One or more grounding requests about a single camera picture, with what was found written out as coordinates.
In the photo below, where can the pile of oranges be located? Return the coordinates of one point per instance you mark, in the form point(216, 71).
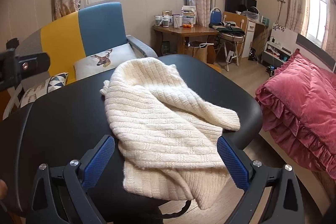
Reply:
point(187, 26)

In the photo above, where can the grey bed headboard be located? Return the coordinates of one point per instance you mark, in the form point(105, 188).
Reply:
point(317, 52)

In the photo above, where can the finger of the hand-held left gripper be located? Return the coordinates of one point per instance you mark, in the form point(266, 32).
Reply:
point(32, 65)

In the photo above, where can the small side window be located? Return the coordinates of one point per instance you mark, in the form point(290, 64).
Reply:
point(317, 11)

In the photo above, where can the black television screen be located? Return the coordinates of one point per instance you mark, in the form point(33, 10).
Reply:
point(239, 1)

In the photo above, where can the white power strip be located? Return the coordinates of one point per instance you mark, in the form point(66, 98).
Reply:
point(230, 56)

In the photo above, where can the geometric print pillow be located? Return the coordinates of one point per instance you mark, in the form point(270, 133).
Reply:
point(44, 87)

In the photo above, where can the white low shelf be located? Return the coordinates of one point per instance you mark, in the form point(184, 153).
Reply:
point(275, 52)

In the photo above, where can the cream knitted sweater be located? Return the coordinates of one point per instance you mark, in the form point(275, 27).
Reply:
point(157, 121)

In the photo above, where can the round metal stool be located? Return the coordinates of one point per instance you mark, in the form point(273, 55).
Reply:
point(231, 36)

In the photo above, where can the yellow blue grey sofa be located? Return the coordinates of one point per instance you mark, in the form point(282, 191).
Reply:
point(102, 27)

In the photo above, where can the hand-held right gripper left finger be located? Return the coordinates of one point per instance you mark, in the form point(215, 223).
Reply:
point(97, 163)

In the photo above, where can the white drawer cabinet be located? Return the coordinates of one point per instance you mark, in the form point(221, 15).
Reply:
point(250, 29)

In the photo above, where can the brown wooden table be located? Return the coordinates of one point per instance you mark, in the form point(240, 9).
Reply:
point(183, 30)

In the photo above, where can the white deer print pillow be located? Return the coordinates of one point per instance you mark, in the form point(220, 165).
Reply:
point(120, 56)

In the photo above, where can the light wooden desk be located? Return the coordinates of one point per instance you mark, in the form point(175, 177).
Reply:
point(260, 27)

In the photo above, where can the white carton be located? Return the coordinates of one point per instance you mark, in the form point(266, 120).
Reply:
point(177, 22)

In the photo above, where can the white jar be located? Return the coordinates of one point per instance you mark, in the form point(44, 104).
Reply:
point(158, 21)
point(166, 22)

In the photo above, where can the pink ruffled quilt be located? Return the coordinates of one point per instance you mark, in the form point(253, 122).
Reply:
point(302, 103)

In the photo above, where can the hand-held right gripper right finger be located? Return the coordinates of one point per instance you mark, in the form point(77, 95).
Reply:
point(233, 163)

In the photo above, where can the white board with flower decals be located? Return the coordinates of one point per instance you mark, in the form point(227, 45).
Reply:
point(287, 37)

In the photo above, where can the brown paper bag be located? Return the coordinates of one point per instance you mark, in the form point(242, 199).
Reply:
point(200, 52)

